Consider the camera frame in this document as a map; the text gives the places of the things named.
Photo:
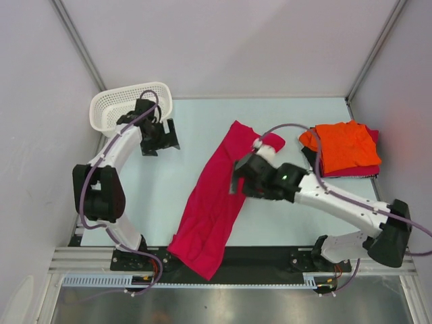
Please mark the aluminium right corner post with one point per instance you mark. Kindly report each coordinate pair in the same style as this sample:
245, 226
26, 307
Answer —
384, 34

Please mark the orange t shirt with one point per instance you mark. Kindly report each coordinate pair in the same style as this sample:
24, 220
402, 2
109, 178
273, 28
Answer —
344, 145

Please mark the aluminium corner post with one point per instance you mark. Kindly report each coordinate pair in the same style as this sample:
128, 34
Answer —
384, 34
68, 24

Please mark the aluminium front frame rail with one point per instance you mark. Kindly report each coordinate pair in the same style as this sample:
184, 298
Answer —
98, 259

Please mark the magenta folded t shirt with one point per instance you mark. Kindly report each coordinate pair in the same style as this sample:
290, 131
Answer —
354, 170

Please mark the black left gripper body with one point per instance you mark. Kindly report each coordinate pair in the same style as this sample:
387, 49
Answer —
158, 137

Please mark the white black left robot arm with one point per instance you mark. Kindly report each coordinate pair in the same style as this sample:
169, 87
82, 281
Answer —
99, 196

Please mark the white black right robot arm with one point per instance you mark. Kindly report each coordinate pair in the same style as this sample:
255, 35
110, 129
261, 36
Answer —
383, 230

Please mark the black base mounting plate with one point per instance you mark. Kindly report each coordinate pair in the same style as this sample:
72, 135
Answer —
253, 265

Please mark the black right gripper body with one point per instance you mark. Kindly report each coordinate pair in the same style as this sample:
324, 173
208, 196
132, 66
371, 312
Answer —
254, 189

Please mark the black t shirt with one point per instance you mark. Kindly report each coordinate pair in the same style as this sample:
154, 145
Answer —
311, 157

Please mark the white perforated plastic basket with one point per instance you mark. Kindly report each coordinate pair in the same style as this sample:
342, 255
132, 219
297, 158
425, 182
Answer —
108, 106

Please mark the aluminium left corner post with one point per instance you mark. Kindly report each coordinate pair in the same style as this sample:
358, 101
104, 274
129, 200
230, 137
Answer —
68, 24

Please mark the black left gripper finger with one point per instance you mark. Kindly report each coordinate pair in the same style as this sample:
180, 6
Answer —
170, 138
149, 151

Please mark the white slotted cable duct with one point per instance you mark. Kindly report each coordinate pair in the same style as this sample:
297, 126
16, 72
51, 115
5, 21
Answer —
132, 282

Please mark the magenta t shirt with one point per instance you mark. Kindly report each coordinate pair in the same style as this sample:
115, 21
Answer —
354, 170
211, 211

